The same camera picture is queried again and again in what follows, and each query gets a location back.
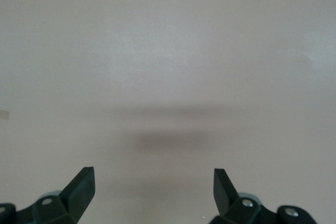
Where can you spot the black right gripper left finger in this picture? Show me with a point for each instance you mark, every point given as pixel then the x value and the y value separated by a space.
pixel 74 197

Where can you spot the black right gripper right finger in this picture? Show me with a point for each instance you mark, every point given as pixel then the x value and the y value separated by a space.
pixel 225 197

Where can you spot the brown tape square marker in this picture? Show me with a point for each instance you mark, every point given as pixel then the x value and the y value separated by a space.
pixel 4 115

